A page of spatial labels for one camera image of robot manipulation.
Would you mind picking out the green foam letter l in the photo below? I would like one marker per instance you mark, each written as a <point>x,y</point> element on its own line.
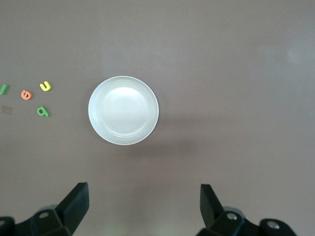
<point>3,89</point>

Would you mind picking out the green foam letter q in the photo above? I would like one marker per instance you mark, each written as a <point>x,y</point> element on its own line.
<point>46,113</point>

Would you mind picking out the yellow foam letter u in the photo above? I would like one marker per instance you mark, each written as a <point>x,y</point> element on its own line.
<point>45,89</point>

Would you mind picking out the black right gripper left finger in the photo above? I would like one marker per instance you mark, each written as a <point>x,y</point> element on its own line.
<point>69,211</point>

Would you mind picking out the beige brown plate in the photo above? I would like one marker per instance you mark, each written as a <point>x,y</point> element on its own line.
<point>123,110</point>

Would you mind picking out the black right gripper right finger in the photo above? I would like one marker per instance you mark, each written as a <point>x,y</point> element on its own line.
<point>211,211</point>

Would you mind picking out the orange foam letter e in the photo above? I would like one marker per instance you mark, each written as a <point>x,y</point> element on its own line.
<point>23,94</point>

